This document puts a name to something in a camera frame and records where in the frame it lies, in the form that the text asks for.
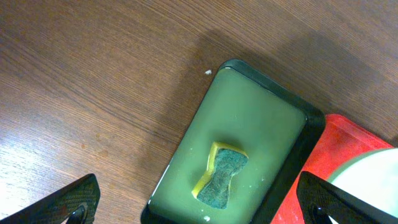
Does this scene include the red plastic tray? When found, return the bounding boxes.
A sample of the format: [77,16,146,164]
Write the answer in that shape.
[270,113,395,224]

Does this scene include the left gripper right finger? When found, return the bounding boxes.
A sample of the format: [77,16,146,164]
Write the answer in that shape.
[296,171,397,224]

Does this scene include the dark green tray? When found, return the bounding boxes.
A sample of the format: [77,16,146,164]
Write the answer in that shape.
[141,59,326,223]

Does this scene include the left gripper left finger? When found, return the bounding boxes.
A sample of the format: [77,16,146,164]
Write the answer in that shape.
[1,174,101,223]

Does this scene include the yellow green scrub sponge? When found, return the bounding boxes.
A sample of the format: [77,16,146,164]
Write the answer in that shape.
[192,142,249,210]

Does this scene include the mint green plate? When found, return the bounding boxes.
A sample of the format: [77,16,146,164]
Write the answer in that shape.
[328,148,397,217]

